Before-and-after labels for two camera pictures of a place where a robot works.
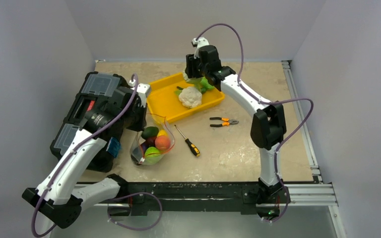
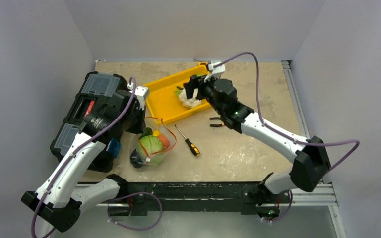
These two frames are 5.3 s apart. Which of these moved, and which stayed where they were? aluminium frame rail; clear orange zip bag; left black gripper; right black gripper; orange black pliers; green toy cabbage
Moved: right black gripper; green toy cabbage
Stayed: aluminium frame rail; left black gripper; orange black pliers; clear orange zip bag
